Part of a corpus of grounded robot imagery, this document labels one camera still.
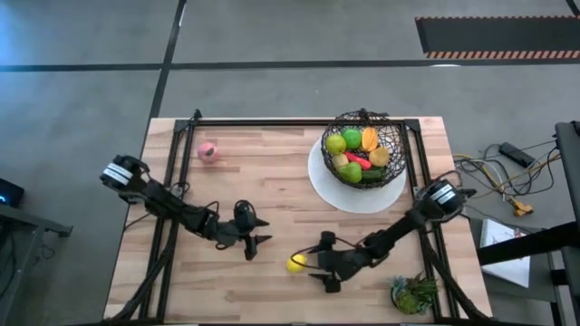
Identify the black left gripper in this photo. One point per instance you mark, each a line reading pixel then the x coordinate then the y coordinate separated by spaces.
pixel 229 234

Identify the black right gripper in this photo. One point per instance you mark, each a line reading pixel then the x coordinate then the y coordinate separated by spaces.
pixel 344 263

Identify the yellow lemon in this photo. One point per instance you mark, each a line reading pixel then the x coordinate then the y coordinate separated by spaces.
pixel 296 263

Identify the green pear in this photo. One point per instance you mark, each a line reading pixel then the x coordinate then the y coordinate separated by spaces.
pixel 351 173

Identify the dark green cucumber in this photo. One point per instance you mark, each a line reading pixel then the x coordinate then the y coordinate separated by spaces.
pixel 374 175

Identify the tan potato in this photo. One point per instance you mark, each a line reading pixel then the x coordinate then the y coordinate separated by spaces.
pixel 340 160

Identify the red chili with green top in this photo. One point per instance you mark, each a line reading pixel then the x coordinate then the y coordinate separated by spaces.
pixel 358 160

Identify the orange-yellow round fruit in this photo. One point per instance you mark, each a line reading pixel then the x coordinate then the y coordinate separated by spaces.
pixel 379 156

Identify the yellow-green apple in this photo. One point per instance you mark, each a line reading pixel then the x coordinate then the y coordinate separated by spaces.
pixel 335 144

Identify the bright green apple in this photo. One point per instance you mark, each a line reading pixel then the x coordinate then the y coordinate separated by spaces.
pixel 351 138

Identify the orange ridged fruit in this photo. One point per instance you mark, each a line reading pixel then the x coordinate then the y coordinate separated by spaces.
pixel 369 139

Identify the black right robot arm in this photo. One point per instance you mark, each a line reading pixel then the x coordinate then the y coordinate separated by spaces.
pixel 408 222

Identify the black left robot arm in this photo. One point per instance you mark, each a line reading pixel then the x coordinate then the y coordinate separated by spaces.
pixel 167 204

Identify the white round plate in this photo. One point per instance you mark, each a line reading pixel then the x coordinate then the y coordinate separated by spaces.
pixel 353 199

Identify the potted succulent plant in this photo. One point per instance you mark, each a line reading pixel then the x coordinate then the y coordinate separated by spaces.
pixel 410 301

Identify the pink peach with leaf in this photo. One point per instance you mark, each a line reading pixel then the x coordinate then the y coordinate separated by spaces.
pixel 208 152

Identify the white paper sheet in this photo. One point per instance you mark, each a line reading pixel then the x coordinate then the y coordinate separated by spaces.
pixel 505 271

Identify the black power strip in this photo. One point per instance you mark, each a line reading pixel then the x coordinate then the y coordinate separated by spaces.
pixel 516 154

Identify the black side table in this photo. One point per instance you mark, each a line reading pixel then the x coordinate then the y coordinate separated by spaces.
pixel 27 219

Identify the black device with blue light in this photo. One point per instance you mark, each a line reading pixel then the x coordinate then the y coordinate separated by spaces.
pixel 11 192

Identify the black metal stand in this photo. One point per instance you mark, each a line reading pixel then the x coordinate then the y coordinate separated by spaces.
pixel 568 158

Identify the black hazard-striped floor mat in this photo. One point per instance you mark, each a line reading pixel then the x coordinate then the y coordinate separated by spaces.
pixel 498 36

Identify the black metal table frame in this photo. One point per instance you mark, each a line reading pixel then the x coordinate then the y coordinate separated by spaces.
pixel 272 122

